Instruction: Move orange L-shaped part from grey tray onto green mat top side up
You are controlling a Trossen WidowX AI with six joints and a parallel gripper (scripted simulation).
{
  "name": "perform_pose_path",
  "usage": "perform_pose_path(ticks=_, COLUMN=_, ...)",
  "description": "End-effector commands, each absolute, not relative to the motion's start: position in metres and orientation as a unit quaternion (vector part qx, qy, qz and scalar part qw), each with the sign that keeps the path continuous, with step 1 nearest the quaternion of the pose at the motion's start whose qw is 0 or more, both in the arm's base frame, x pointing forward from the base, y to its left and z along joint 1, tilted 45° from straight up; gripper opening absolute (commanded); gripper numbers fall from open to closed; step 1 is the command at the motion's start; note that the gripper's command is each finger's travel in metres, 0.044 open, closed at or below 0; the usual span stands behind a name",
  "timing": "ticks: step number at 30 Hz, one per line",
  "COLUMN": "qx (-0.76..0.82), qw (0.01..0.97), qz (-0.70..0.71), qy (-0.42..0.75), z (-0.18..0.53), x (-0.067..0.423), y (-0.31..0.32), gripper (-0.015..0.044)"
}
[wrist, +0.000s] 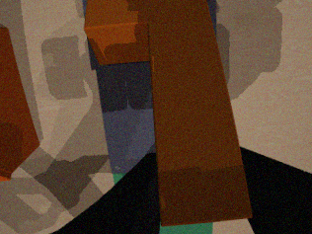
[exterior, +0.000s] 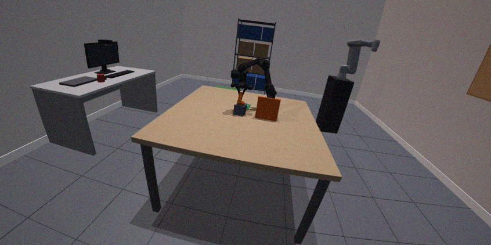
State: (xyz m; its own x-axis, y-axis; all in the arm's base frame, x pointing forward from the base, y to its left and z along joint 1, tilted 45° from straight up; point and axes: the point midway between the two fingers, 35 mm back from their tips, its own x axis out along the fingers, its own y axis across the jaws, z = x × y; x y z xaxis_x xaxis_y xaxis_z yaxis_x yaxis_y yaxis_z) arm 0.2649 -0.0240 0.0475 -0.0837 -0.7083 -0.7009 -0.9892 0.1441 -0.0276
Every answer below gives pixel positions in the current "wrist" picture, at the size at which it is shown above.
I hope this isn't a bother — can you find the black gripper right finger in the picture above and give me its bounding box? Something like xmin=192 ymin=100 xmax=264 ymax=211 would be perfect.
xmin=240 ymin=147 xmax=312 ymax=234

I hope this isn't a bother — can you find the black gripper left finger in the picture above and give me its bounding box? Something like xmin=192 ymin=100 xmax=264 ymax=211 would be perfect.
xmin=48 ymin=153 xmax=160 ymax=234

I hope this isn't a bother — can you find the orange l-shaped part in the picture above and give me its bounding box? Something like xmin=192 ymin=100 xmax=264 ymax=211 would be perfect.
xmin=84 ymin=0 xmax=253 ymax=227

